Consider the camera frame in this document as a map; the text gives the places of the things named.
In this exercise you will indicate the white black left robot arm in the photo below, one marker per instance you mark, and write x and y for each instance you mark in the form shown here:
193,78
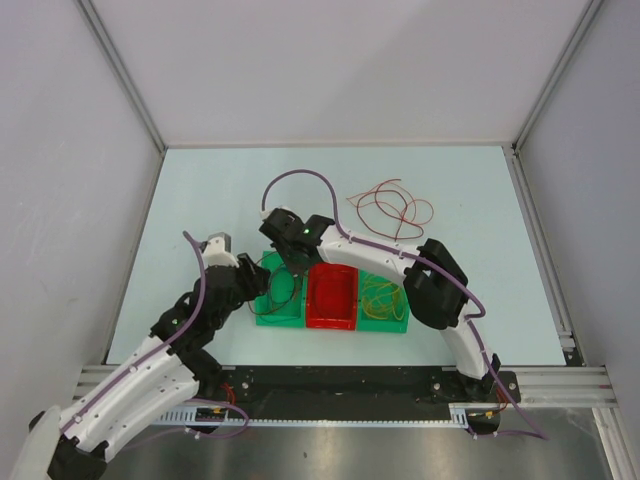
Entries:
170,367

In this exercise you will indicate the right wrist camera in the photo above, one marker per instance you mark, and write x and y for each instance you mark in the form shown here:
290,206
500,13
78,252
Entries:
266,212

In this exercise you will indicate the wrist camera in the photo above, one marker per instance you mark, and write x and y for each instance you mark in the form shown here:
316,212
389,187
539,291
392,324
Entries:
266,212
216,251

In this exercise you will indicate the right green plastic bin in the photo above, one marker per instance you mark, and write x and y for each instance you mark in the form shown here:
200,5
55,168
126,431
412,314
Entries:
382,305

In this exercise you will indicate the green plastic bin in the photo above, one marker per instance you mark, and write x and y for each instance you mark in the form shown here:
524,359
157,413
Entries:
382,305
284,304

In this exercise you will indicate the left green plastic bin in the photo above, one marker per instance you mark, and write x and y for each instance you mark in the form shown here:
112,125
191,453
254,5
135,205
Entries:
284,304

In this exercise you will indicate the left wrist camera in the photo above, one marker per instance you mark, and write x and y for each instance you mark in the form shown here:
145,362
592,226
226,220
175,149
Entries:
216,251

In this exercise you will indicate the red plastic bin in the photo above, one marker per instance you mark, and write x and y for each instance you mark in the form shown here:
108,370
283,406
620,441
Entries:
332,297

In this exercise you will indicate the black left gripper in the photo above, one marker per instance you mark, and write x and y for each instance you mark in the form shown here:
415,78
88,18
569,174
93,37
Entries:
254,278

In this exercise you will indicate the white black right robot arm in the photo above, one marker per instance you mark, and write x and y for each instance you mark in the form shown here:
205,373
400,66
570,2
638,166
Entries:
433,283

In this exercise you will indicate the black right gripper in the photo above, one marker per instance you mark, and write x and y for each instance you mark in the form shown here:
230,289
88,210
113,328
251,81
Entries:
296,269

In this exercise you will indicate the slotted cable duct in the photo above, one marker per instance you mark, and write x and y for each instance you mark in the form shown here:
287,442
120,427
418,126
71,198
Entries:
205,416

